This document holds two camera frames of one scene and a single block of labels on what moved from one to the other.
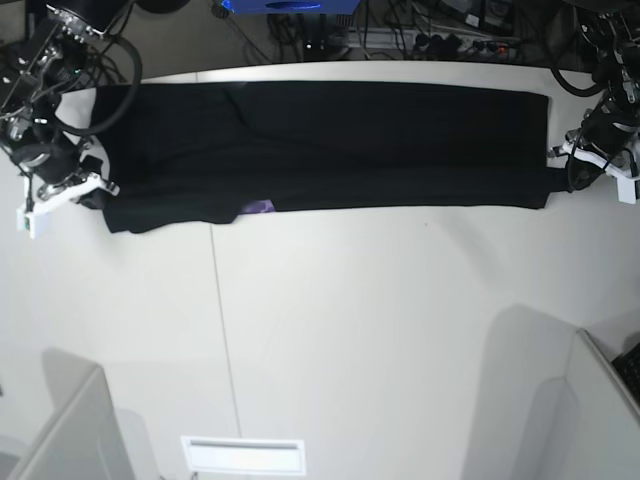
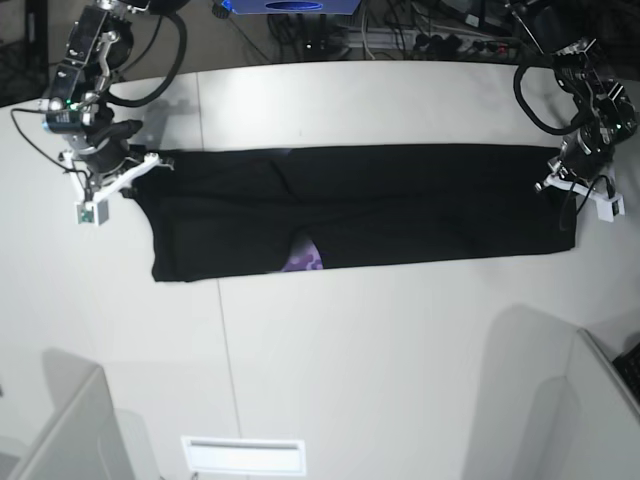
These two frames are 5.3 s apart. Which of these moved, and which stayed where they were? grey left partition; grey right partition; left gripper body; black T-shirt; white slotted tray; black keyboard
Moved: left gripper body; black T-shirt
Stayed: white slotted tray; grey right partition; grey left partition; black keyboard
